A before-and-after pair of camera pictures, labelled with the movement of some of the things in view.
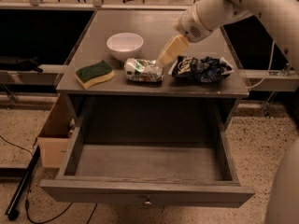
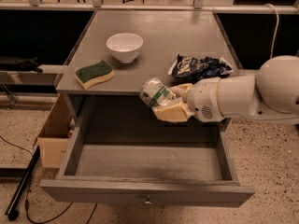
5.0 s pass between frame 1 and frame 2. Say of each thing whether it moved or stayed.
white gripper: moved
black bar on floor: stayed
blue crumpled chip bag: stayed
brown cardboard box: stayed
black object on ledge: stayed
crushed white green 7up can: moved
